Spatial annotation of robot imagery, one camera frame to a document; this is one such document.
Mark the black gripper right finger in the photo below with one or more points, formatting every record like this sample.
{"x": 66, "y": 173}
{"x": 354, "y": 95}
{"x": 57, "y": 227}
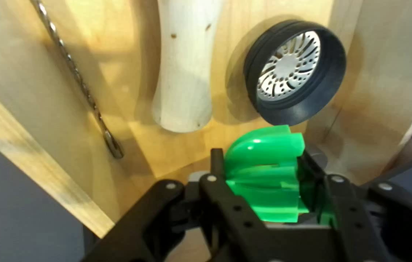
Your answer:
{"x": 370, "y": 221}

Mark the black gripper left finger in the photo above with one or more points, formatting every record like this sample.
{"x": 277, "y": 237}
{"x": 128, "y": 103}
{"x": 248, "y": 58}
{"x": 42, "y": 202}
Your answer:
{"x": 160, "y": 218}

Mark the green plastic object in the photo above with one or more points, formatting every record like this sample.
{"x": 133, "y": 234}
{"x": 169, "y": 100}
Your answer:
{"x": 261, "y": 166}

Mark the open wooden drawer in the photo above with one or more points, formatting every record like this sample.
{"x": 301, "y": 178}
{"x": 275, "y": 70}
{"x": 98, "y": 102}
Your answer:
{"x": 48, "y": 132}

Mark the twisted metal bar spoon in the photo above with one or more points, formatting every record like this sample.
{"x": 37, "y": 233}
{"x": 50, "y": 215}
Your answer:
{"x": 83, "y": 87}

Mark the black round sink strainer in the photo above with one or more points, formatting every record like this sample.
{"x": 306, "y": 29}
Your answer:
{"x": 293, "y": 70}

